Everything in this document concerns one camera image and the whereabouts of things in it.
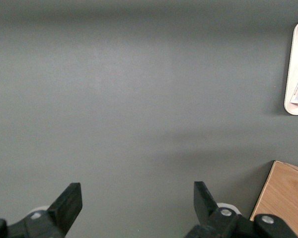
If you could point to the wooden two-drawer cabinet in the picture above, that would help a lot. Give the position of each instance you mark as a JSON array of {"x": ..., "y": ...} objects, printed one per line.
[{"x": 283, "y": 198}]

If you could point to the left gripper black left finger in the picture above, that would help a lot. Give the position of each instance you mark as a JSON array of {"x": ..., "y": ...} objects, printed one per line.
[{"x": 64, "y": 210}]

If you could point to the cream rectangular plastic tray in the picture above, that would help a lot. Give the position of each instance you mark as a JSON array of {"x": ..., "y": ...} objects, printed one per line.
[{"x": 291, "y": 74}]

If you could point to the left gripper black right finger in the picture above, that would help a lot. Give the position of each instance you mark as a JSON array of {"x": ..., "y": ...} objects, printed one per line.
[{"x": 206, "y": 210}]

